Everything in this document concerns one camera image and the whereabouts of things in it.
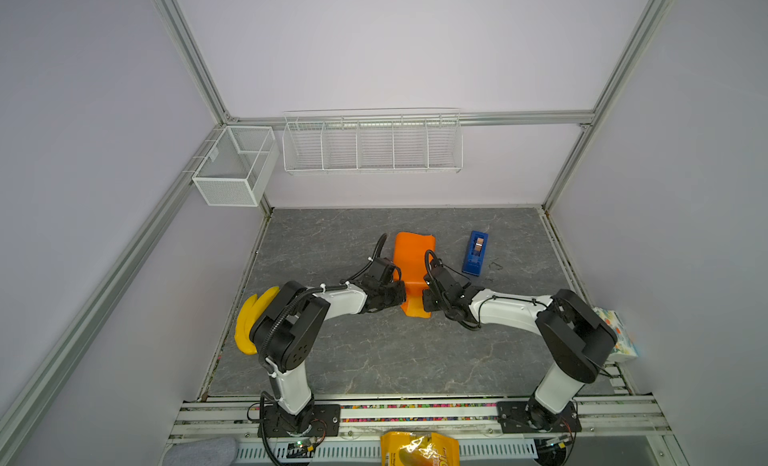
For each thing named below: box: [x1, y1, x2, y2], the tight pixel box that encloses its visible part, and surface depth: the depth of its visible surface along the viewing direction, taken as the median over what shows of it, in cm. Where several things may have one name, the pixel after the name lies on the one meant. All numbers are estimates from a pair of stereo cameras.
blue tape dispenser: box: [461, 231, 489, 277], surface depth 103 cm
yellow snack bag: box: [381, 431, 460, 466], surface depth 67 cm
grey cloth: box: [164, 437, 238, 466], surface depth 69 cm
